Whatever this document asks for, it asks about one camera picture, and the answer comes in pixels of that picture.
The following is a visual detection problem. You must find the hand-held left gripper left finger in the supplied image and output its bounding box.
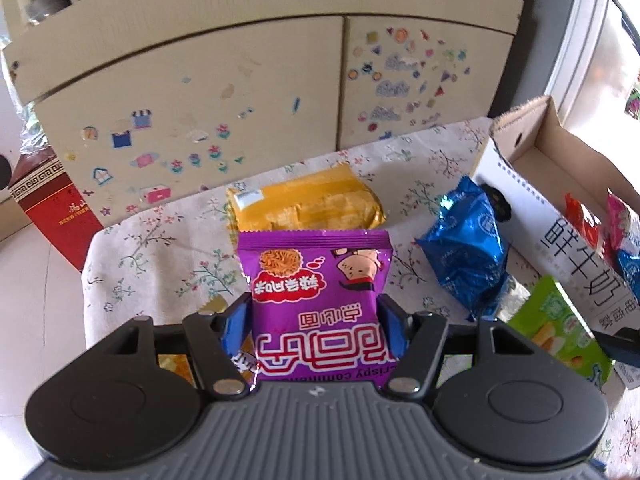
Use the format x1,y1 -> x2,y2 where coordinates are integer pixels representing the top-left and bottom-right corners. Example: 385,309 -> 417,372
107,292 -> 256,402

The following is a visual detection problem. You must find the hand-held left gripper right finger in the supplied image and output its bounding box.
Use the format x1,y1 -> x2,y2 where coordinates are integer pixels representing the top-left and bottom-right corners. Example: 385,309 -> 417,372
375,294 -> 531,402

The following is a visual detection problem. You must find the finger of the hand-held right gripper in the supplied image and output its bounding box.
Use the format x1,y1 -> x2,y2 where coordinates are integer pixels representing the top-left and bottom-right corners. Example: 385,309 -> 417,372
594,326 -> 640,378

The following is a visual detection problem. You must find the green snack packet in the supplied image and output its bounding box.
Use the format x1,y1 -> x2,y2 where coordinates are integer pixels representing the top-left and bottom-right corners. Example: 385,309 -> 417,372
509,275 -> 615,403

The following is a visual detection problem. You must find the small yellow waffle packet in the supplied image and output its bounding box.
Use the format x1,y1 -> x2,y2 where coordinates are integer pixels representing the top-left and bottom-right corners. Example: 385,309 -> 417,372
159,297 -> 236,391

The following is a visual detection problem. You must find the purple snack packet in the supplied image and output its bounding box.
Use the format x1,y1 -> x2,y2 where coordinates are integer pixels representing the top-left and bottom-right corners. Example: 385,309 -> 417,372
236,229 -> 396,393

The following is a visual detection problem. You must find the light blue snack packet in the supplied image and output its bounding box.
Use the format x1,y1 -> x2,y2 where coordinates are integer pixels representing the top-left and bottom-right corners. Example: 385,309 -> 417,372
616,247 -> 640,286

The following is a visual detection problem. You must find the cardboard box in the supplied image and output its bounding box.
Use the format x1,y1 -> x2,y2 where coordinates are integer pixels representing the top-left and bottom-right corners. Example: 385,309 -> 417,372
472,95 -> 640,346

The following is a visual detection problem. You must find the large yellow snack bag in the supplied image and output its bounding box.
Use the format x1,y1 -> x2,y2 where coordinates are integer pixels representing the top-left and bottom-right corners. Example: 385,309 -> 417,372
225,167 -> 388,256

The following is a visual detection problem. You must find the blue foil snack bag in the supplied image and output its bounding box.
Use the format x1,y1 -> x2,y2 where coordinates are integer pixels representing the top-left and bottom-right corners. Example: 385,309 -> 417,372
415,176 -> 511,322

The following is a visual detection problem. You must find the floral tablecloth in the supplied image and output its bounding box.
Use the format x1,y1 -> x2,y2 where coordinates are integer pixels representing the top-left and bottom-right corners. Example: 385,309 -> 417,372
82,117 -> 640,480

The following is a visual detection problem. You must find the pink snack packet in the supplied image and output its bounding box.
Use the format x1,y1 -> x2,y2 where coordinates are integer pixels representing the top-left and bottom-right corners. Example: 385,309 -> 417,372
606,189 -> 640,256

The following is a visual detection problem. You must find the red snack packet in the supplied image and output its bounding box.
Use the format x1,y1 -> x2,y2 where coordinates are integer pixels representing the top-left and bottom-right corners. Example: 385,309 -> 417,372
564,192 -> 603,251

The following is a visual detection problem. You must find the red patterned carton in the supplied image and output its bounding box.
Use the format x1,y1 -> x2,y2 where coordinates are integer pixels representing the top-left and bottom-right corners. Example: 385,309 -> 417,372
10,152 -> 103,273

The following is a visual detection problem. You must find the cream cabinet with stickers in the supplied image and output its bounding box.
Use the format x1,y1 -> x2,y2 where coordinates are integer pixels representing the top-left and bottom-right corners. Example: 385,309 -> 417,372
0,0 -> 525,231

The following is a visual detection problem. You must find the clear plastic bag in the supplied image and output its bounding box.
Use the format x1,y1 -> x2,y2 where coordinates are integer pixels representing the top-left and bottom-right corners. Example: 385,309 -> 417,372
0,35 -> 46,161

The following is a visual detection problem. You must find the clear plastic jar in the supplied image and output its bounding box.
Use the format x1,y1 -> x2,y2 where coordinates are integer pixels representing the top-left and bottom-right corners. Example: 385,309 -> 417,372
25,0 -> 71,26

